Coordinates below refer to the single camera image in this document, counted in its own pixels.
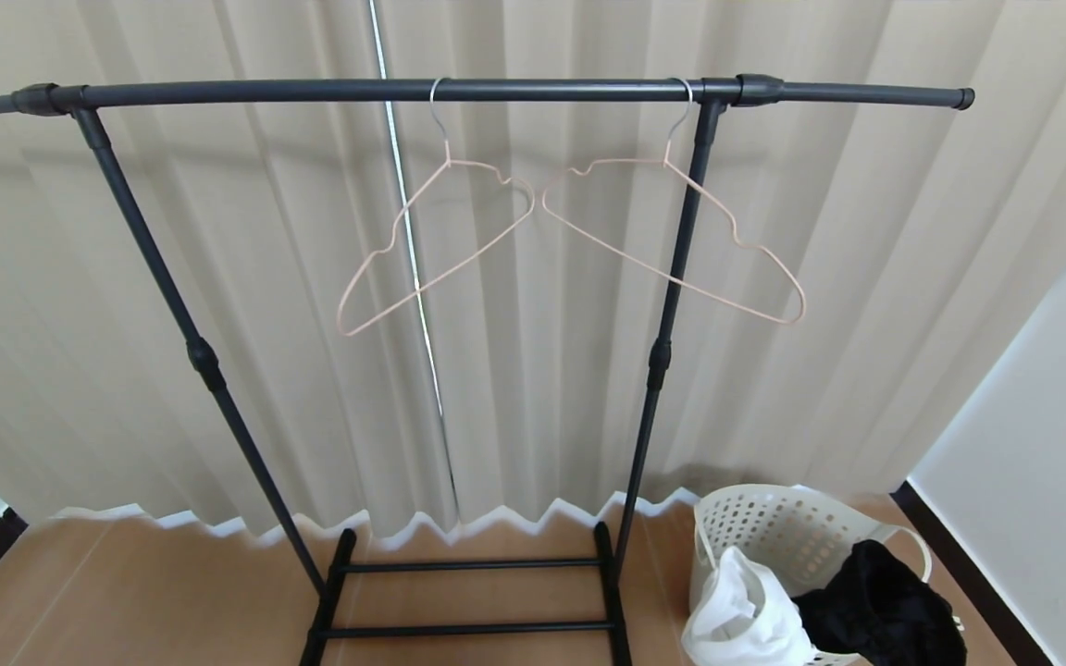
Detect black clothes rack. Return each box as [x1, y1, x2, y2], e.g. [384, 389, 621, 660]
[0, 74, 975, 666]

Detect beige curtain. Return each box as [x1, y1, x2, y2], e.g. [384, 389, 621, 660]
[0, 0, 1066, 542]

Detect white garment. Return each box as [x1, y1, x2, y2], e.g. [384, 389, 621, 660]
[681, 546, 821, 666]

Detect pink clothes hanger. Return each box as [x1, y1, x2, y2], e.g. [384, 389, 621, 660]
[541, 78, 807, 327]
[336, 78, 537, 338]

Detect black shorts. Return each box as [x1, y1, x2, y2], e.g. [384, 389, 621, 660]
[792, 539, 967, 666]

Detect white laundry basket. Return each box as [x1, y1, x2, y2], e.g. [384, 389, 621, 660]
[688, 484, 967, 666]

